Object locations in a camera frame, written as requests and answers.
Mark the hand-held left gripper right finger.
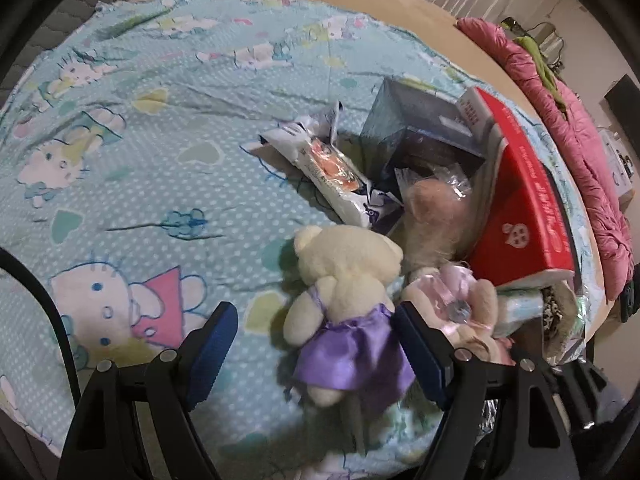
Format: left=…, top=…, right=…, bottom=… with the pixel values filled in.
left=393, top=301, right=583, bottom=480

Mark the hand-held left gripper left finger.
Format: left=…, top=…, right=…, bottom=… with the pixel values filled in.
left=57, top=301, right=239, bottom=480

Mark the small pink bunny plush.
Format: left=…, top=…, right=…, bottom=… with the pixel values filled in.
left=400, top=262, right=501, bottom=356

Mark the light blue tissue pack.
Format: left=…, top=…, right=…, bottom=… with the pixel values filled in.
left=495, top=287, right=546, bottom=336

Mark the cream teddy bear purple dress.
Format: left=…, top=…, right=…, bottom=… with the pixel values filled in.
left=282, top=225, right=416, bottom=408

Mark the brown plush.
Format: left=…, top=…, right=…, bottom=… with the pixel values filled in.
left=395, top=165, right=486, bottom=271

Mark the red rectangular package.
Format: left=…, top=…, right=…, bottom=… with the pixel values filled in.
left=457, top=86, right=577, bottom=281

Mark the cartoon cat printed blanket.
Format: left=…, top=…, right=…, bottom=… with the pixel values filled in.
left=0, top=0, right=608, bottom=480

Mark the white snack packet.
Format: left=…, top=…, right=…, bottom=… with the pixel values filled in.
left=258, top=101, right=406, bottom=233

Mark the dark blue box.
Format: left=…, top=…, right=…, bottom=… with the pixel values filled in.
left=360, top=78, right=488, bottom=196

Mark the pink quilt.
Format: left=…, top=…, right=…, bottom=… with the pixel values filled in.
left=456, top=16, right=636, bottom=306

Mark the white dresser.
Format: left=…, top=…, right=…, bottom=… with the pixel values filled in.
left=599, top=129, right=640, bottom=196

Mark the green cloth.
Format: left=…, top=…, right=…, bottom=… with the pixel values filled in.
left=510, top=35, right=568, bottom=111

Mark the black television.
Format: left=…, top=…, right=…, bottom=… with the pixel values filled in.
left=605, top=74, right=635, bottom=126

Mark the tan round bed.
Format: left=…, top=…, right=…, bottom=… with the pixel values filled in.
left=117, top=0, right=618, bottom=356

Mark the black cable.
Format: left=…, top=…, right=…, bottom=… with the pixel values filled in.
left=0, top=247, right=81, bottom=386

